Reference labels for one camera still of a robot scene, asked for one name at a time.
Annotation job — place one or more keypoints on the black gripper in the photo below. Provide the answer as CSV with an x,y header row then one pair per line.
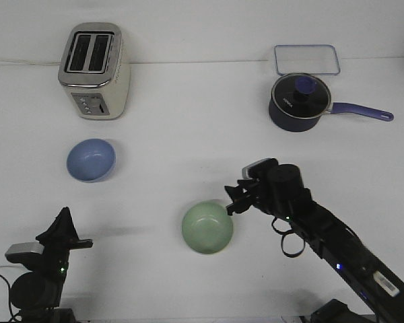
x,y
250,193
57,253

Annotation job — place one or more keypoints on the green bowl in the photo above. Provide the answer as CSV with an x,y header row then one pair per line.
x,y
206,227

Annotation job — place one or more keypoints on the blue bowl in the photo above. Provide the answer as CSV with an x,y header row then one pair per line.
x,y
91,160

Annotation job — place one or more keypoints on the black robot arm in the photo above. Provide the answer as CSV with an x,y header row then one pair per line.
x,y
37,293
278,190

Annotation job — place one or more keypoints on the dark blue saucepan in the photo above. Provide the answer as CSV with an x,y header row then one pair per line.
x,y
299,125

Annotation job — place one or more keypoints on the glass pot lid blue knob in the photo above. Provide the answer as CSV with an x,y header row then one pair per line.
x,y
301,95

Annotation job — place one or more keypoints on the clear blue-rimmed food container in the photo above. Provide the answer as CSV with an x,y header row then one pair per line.
x,y
316,59

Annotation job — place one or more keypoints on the cream and steel toaster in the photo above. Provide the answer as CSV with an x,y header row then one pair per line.
x,y
93,71

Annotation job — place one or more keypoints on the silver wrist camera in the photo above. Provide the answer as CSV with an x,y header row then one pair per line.
x,y
24,253
259,168

